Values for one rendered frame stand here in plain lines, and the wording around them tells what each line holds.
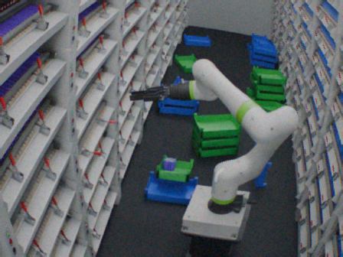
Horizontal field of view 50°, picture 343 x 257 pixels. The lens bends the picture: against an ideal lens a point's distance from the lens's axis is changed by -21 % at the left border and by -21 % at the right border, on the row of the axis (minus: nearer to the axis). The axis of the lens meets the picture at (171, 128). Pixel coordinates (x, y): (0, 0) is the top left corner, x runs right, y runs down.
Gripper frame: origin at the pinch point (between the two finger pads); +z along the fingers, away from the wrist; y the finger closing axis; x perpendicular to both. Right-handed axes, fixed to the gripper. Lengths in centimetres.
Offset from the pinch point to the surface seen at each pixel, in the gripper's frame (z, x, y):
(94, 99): 13.1, -11.3, 22.2
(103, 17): 4, -49, 13
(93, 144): 16.8, 7.9, 29.3
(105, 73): 15.3, -13.2, -3.4
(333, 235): -98, 46, 66
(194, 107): -2, 76, -125
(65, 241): 22, 24, 83
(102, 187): 27, 44, 14
